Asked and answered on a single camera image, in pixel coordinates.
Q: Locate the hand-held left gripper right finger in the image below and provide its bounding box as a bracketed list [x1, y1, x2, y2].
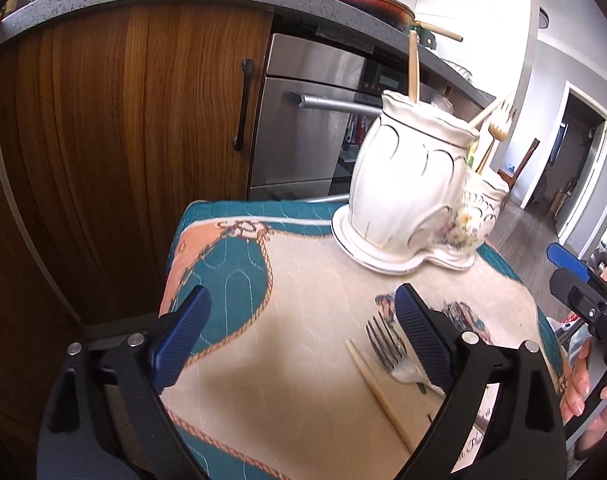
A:
[393, 282, 567, 480]

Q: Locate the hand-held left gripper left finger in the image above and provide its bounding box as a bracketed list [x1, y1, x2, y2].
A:
[38, 284, 214, 480]

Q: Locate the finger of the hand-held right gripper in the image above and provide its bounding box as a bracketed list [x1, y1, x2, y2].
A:
[550, 266, 607, 312]
[546, 241, 593, 284]

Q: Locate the grey metal fork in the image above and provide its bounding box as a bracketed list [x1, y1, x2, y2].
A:
[365, 314, 447, 401]

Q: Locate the gold fork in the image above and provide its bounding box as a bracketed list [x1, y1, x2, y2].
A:
[476, 102, 517, 173]

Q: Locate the white ceramic utensil holder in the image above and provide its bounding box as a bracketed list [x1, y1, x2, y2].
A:
[332, 90, 510, 275]

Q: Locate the person's right hand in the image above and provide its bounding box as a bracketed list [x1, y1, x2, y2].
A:
[559, 337, 607, 437]

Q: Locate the wooden chair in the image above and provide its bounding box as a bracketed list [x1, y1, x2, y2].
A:
[498, 138, 541, 196]

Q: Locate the printed tablecloth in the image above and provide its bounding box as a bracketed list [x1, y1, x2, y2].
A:
[158, 200, 569, 480]

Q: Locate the stainless steel oven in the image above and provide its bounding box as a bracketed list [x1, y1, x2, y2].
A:
[247, 32, 464, 206]

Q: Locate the red lidded pan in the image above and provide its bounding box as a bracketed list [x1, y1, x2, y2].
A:
[324, 0, 417, 31]

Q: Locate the white door frame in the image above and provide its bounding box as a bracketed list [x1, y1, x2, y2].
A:
[523, 82, 607, 241]

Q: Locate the wooden cabinet door with handle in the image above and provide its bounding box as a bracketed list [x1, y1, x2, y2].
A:
[0, 2, 275, 461]

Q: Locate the black cabinet handle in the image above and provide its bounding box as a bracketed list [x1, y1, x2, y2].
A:
[232, 59, 254, 152]

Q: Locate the steel oven handle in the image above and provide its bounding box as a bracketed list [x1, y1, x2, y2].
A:
[282, 91, 384, 117]

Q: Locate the green pan with wooden handle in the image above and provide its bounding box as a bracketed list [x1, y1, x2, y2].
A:
[412, 19, 464, 52]

